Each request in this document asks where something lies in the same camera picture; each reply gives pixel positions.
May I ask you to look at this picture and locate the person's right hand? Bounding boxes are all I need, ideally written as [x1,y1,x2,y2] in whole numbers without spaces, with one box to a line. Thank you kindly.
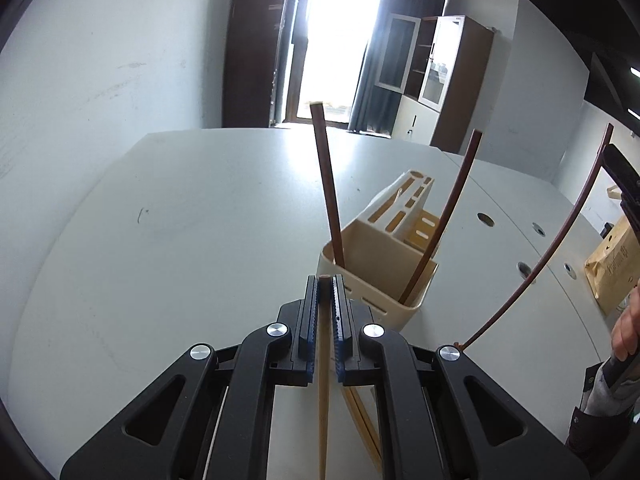
[611,290,640,363]

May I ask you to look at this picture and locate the wooden cabinet with glass doors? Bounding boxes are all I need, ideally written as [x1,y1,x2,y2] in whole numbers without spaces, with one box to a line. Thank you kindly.
[375,12,496,156]

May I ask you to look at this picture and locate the tan wooden chopstick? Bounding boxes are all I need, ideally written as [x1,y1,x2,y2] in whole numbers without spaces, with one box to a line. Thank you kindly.
[317,274,331,480]
[341,387,382,466]
[350,387,383,456]

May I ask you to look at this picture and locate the cream plastic utensil holder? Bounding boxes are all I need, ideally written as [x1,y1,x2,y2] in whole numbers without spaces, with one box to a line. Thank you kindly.
[317,170,442,333]

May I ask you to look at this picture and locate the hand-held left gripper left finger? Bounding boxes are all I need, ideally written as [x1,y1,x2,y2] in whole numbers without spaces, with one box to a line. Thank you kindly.
[60,275,321,480]

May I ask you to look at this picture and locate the printed kraft paper envelope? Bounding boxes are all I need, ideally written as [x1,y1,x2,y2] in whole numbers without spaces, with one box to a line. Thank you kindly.
[585,215,640,316]

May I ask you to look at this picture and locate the dark brown wooden chopstick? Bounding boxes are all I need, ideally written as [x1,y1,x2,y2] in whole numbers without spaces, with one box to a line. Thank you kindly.
[454,123,614,356]
[398,129,484,306]
[309,101,347,268]

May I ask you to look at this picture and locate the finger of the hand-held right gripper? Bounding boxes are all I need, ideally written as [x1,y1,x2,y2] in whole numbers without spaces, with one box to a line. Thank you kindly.
[620,197,640,243]
[601,143,640,197]

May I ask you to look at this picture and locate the dark brown door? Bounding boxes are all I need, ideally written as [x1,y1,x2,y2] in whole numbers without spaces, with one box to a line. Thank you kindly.
[222,0,306,128]

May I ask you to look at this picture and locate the bright glass window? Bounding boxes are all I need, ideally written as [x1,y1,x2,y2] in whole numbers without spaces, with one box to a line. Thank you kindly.
[272,0,386,126]

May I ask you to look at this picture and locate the dark grey curtain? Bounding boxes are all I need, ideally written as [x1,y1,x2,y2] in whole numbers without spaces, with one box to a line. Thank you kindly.
[347,0,448,136]

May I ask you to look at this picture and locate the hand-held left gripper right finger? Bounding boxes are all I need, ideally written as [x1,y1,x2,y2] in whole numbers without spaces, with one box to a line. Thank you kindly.
[330,275,591,480]

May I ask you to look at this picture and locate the person's dark clothing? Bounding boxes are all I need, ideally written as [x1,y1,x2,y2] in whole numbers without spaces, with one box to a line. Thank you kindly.
[566,405,638,462]

